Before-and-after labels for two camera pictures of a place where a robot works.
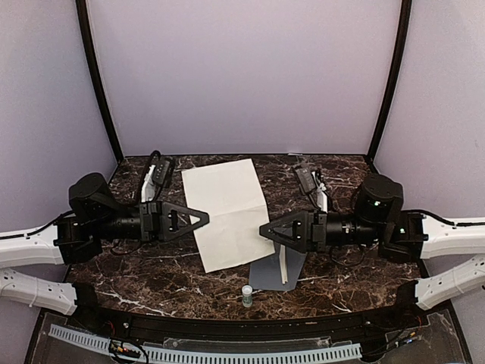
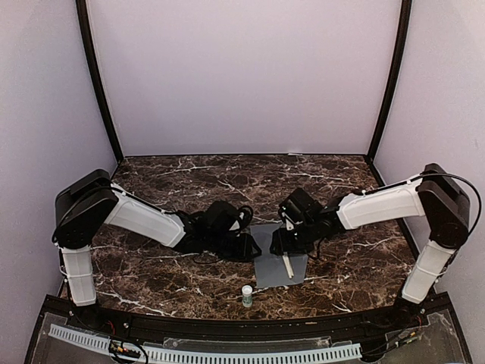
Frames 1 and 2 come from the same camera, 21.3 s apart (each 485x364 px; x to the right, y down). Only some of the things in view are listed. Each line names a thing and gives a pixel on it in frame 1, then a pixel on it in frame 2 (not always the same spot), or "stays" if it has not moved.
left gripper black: x=159 y=221 to x=245 y=253
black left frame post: x=95 y=64 stays
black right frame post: x=404 y=25 stays
